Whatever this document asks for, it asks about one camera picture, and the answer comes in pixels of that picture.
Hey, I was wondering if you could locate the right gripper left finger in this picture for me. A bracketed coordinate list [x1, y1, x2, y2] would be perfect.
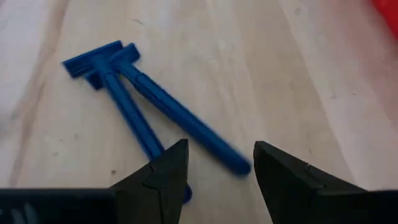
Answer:
[108, 138, 190, 224]

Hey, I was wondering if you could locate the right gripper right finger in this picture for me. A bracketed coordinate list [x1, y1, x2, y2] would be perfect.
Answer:
[252, 140, 374, 224]

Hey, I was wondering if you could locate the red plastic mesh basket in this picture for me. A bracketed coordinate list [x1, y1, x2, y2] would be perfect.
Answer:
[371, 0, 398, 40]

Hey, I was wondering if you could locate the blue disposable razor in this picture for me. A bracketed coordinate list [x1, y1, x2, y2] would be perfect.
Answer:
[62, 40, 193, 205]
[85, 42, 252, 177]

